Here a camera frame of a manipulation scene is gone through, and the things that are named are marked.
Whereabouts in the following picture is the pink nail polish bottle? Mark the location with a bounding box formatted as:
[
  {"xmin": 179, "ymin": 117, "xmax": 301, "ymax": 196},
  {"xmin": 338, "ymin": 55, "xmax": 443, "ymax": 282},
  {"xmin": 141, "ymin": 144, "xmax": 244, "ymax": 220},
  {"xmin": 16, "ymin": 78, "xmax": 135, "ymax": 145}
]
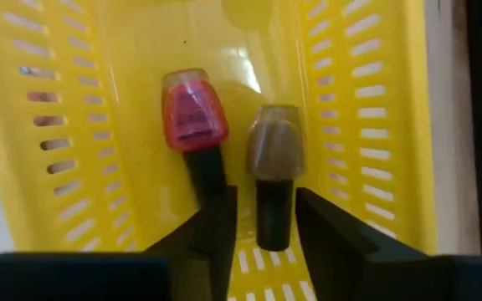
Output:
[{"xmin": 160, "ymin": 67, "xmax": 230, "ymax": 210}]

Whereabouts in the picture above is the beige nail polish bottle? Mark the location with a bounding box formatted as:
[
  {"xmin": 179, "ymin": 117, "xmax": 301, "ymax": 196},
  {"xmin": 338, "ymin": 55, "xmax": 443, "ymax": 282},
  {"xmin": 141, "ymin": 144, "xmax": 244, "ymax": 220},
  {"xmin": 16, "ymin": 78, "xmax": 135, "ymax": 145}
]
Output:
[{"xmin": 245, "ymin": 104, "xmax": 308, "ymax": 253}]

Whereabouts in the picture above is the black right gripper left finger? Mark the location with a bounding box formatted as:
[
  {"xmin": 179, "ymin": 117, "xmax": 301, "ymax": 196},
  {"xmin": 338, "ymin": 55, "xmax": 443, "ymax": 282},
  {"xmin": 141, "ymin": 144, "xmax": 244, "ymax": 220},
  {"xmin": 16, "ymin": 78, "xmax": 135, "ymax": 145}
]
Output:
[{"xmin": 0, "ymin": 185, "xmax": 239, "ymax": 301}]

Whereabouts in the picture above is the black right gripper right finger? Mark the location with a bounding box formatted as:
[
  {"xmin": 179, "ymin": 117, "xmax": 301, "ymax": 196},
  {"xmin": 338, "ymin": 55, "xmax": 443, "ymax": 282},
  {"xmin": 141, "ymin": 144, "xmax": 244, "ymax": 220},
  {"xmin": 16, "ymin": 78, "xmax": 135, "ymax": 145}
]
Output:
[{"xmin": 295, "ymin": 187, "xmax": 482, "ymax": 301}]

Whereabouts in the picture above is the yellow plastic basket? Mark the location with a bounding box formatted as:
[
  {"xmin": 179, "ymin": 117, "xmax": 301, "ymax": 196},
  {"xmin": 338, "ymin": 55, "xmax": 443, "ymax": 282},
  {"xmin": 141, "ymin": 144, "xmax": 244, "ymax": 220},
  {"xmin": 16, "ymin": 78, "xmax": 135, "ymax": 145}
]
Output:
[{"xmin": 0, "ymin": 0, "xmax": 438, "ymax": 301}]

